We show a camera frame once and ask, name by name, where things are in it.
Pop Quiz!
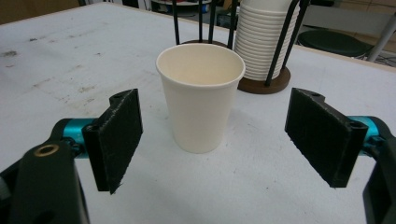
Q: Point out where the black round stool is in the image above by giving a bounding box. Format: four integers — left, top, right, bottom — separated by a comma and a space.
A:
296, 28, 375, 59

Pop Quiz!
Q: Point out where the single white paper cup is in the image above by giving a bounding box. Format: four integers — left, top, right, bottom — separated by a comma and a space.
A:
155, 42, 247, 155

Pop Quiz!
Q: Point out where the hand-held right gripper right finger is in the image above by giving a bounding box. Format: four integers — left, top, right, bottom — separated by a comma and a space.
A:
284, 87, 381, 189

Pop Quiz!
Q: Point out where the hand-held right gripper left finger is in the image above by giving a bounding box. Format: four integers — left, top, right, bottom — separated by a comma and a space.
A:
62, 88, 144, 195

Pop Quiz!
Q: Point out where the stack of white paper cups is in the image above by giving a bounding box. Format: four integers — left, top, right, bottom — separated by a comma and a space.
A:
233, 0, 302, 82

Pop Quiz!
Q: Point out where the wooden wire cup holder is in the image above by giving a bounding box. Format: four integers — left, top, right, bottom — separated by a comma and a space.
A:
171, 0, 311, 95

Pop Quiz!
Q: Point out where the grey metal stand leg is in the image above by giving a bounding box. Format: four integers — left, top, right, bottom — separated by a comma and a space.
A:
366, 11, 396, 63

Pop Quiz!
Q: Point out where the white foam mat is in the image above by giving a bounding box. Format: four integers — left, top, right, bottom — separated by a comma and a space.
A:
0, 3, 396, 224

